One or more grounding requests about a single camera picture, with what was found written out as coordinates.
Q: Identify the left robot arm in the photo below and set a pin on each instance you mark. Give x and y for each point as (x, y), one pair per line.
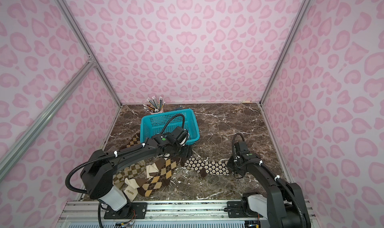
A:
(95, 177)

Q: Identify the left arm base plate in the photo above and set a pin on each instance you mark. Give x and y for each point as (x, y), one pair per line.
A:
(135, 210)

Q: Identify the dark brown argyle sock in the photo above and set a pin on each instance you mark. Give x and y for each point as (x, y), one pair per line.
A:
(159, 179)

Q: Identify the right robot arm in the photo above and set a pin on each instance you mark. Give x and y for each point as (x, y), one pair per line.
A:
(284, 204)

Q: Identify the aluminium mounting rail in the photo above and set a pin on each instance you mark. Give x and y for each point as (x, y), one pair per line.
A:
(163, 214)

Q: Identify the pink cup of pencils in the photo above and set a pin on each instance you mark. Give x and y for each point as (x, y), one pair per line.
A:
(154, 105)

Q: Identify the cream brown sock with label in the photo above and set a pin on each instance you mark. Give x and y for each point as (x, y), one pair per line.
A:
(131, 191)

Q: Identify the light brown argyle sock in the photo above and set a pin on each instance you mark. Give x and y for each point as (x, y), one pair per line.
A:
(133, 170)

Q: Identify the cream brown striped sock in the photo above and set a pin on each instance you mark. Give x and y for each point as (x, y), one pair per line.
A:
(151, 170)

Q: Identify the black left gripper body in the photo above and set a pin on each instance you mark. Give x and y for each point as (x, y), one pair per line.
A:
(186, 150)

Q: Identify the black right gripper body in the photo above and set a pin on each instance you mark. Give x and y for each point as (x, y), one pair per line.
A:
(233, 165)

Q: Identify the teal plastic basket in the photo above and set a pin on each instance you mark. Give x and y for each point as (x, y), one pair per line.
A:
(153, 124)

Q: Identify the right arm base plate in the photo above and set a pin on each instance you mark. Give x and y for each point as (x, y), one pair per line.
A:
(240, 211)

